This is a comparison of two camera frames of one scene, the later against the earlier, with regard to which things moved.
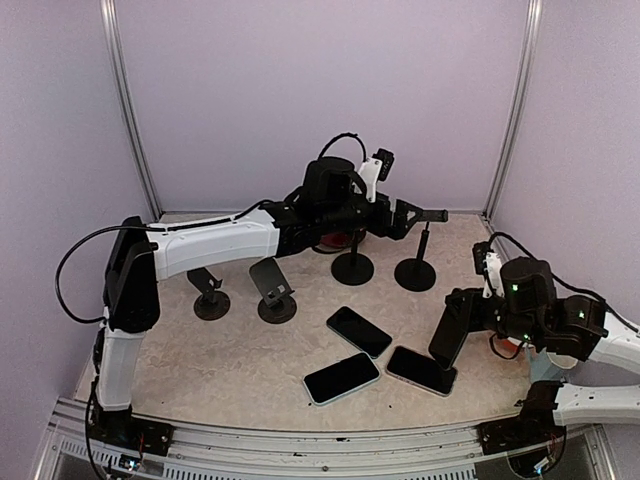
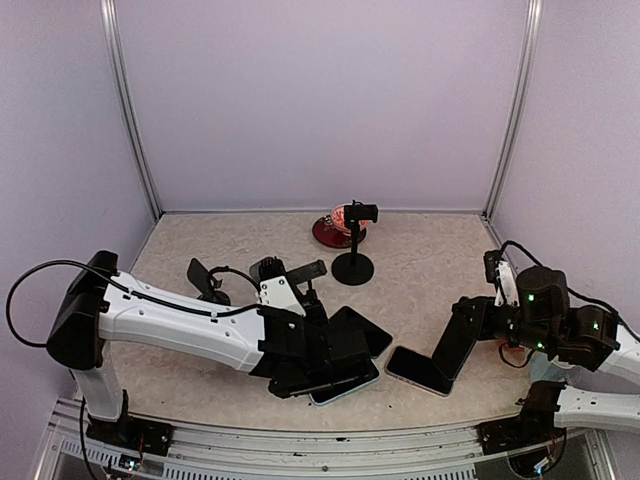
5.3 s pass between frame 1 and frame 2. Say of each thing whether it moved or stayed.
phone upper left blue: stayed
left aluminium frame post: stayed
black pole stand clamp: moved
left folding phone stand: stayed
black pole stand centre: stayed
